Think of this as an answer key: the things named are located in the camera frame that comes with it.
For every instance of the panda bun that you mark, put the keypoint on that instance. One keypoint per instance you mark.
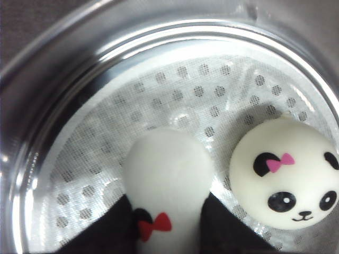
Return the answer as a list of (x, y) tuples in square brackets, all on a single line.
[(284, 174), (167, 177)]

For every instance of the stainless steel steamer pot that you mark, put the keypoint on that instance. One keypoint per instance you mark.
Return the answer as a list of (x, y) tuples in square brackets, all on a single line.
[(42, 87)]

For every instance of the white perforated steamer cloth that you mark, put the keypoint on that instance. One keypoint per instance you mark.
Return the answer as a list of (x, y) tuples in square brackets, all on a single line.
[(215, 99)]

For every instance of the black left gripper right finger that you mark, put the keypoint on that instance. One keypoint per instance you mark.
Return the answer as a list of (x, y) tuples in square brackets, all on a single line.
[(222, 232)]

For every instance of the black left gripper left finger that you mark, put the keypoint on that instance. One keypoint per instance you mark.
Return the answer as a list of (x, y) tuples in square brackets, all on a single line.
[(114, 232)]

